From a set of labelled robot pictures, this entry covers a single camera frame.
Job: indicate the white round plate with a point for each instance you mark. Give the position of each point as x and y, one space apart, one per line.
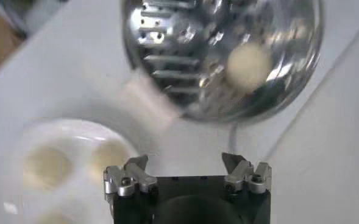
75 198

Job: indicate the stainless steel steamer basket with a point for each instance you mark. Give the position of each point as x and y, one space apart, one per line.
173 30

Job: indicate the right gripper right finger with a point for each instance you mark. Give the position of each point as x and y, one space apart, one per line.
241 175

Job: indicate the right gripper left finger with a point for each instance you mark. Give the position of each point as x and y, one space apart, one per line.
144 180

